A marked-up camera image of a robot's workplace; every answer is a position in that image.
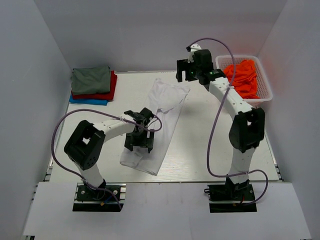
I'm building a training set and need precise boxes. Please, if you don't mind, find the white t-shirt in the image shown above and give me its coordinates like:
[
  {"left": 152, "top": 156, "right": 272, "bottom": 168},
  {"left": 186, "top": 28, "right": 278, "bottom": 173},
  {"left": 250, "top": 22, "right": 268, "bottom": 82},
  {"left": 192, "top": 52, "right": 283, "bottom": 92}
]
[{"left": 119, "top": 78, "right": 190, "bottom": 176}]

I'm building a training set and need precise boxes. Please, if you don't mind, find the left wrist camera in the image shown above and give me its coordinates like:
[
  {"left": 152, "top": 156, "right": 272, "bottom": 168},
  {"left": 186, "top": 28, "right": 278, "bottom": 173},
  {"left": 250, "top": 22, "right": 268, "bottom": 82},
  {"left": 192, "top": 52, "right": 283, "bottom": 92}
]
[{"left": 124, "top": 107, "right": 154, "bottom": 126}]

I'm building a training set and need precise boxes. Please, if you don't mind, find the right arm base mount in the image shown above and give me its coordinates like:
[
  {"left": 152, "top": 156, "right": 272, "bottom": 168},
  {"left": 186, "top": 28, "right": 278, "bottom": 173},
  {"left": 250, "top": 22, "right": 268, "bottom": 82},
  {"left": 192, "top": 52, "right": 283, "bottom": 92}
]
[{"left": 203, "top": 177, "right": 257, "bottom": 213}]

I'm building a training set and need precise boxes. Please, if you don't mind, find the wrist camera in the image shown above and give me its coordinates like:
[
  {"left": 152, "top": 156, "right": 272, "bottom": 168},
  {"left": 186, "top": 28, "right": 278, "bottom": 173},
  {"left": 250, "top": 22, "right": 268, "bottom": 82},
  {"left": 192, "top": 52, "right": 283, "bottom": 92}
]
[
  {"left": 186, "top": 43, "right": 202, "bottom": 63},
  {"left": 124, "top": 107, "right": 154, "bottom": 126}
]

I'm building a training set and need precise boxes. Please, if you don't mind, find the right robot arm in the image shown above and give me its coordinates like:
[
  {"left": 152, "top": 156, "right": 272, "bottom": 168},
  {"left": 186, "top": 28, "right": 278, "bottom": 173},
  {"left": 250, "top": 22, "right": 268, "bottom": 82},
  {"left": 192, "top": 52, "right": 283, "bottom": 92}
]
[{"left": 176, "top": 46, "right": 265, "bottom": 200}]

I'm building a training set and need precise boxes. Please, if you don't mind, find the folded grey t-shirt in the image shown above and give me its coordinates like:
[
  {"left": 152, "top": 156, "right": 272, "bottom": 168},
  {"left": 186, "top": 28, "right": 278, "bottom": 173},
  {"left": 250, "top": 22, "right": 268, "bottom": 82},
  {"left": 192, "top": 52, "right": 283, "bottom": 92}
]
[{"left": 70, "top": 65, "right": 111, "bottom": 95}]

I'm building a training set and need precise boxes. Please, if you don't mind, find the folded red t-shirt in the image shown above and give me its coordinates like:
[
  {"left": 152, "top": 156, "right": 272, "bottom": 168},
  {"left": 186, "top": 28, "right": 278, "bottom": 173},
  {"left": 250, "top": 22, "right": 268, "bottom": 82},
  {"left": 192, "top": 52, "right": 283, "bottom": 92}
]
[{"left": 71, "top": 70, "right": 118, "bottom": 101}]

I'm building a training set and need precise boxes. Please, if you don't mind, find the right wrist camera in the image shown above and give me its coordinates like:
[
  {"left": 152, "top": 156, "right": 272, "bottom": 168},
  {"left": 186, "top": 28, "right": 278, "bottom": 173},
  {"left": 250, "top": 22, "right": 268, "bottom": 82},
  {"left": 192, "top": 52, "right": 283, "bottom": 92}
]
[{"left": 186, "top": 43, "right": 202, "bottom": 63}]

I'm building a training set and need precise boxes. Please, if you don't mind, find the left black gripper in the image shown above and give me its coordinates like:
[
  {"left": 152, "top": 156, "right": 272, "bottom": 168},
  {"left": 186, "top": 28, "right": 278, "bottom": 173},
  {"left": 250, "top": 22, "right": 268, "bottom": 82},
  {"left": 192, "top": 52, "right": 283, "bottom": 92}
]
[{"left": 125, "top": 127, "right": 155, "bottom": 152}]

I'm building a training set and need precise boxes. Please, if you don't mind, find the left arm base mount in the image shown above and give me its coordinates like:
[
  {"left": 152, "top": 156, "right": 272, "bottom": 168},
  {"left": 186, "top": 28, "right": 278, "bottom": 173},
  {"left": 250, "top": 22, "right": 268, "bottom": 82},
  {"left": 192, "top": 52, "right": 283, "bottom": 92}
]
[{"left": 72, "top": 183, "right": 126, "bottom": 213}]

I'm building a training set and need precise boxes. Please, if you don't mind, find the white plastic basket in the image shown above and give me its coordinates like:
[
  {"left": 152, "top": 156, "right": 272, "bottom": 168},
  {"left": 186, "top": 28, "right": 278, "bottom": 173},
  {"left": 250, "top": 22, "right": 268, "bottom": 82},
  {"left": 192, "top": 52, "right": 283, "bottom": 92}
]
[{"left": 215, "top": 55, "right": 273, "bottom": 108}]

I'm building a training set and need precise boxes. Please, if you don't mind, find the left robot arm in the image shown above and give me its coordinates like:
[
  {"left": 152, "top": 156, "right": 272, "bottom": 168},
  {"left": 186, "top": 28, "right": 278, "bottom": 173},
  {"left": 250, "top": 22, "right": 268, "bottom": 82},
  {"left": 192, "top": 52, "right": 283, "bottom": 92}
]
[{"left": 64, "top": 107, "right": 155, "bottom": 200}]

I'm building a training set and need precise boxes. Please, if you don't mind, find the orange t-shirt in basket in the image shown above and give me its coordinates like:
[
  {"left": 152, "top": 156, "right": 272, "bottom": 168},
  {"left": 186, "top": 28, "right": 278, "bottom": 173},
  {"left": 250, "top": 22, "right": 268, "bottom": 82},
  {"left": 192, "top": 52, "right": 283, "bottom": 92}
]
[{"left": 232, "top": 59, "right": 260, "bottom": 99}]

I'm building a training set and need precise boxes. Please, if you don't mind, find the folded blue t-shirt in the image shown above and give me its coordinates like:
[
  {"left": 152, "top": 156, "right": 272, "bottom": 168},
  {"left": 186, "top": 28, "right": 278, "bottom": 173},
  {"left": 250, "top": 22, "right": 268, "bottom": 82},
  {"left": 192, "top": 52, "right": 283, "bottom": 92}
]
[{"left": 69, "top": 95, "right": 108, "bottom": 106}]

